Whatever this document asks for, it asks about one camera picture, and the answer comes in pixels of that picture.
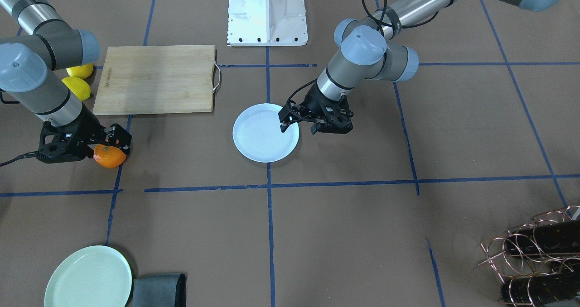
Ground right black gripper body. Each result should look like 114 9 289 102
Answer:
37 106 105 164

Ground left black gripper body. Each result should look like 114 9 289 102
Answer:
299 83 353 134

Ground orange fruit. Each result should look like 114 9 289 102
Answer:
93 144 127 168

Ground light blue plate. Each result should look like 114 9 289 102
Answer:
232 103 300 163

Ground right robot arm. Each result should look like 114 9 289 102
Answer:
0 0 132 164

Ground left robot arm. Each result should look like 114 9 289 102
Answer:
278 0 560 134

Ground light green plate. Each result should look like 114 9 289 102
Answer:
44 245 133 307

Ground upper yellow lemon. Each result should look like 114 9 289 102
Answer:
61 76 92 101

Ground yellow lemon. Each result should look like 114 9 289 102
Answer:
66 63 95 80
61 76 92 101

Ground lower yellow lemon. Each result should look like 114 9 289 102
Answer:
66 63 95 80

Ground bamboo cutting board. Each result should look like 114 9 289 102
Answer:
92 45 219 115

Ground grey folded cloth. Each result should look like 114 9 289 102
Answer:
132 273 187 307

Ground dark green wine bottle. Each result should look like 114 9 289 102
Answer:
505 220 580 258

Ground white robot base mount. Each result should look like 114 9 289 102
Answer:
227 0 308 47

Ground copper wire bottle rack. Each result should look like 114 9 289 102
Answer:
480 206 580 307

